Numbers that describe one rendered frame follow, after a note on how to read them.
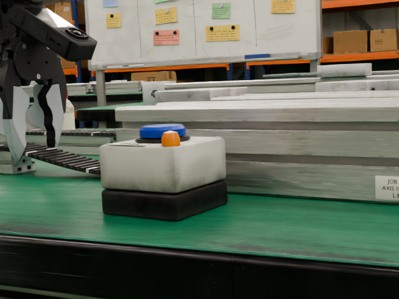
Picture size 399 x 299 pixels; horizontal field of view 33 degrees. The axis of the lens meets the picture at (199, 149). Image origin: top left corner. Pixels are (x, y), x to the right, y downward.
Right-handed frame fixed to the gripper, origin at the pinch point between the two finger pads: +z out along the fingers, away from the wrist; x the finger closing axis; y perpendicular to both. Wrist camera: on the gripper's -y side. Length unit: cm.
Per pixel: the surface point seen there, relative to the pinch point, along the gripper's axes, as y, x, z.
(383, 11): 286, -1025, -94
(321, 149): -40.4, 5.1, -1.4
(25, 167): 2.8, -0.2, 2.5
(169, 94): -10.7, -13.9, -5.9
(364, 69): 13, -157, -7
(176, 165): -33.1, 16.9, -1.4
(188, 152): -33.2, 15.1, -2.1
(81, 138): 8.6, -16.9, 0.6
